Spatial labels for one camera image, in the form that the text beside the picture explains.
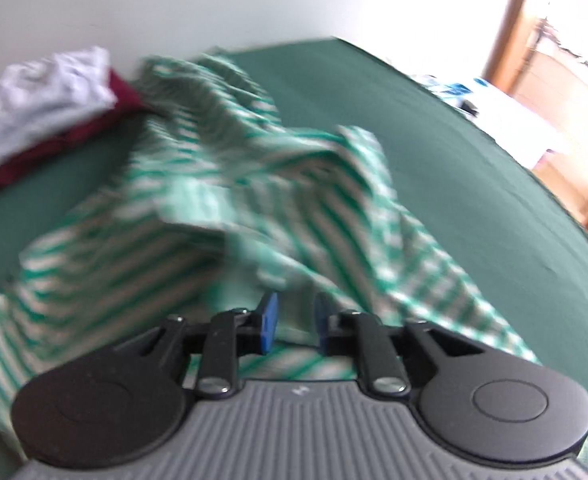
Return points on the green white striped sweater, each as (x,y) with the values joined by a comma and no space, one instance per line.
(223,200)

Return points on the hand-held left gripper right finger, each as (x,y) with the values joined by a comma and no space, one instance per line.
(321,327)

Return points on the dark red folded garment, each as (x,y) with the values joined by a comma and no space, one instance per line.
(48,152)

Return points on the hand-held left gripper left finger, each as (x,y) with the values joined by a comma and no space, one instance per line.
(270,322)

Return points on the wooden door frame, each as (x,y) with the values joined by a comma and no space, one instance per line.
(511,20)

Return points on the white folded garment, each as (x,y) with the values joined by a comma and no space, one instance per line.
(43,95)

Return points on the blue white patterned item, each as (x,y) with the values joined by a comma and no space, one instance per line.
(456,87)

